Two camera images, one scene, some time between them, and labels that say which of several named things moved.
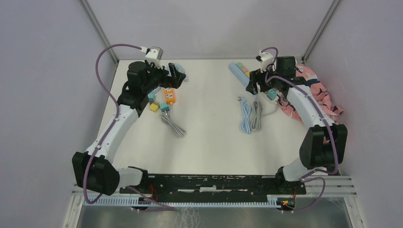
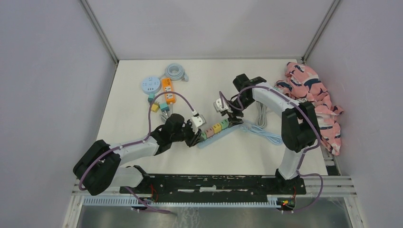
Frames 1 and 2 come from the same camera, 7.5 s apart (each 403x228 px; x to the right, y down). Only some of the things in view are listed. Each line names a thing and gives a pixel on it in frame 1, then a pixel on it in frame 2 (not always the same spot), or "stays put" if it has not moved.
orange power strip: (170, 96) stays put
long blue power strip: (239, 73) → (211, 139)
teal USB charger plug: (151, 97) stays put
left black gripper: (176, 78) → (196, 137)
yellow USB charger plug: (154, 107) stays put
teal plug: (164, 107) stays put
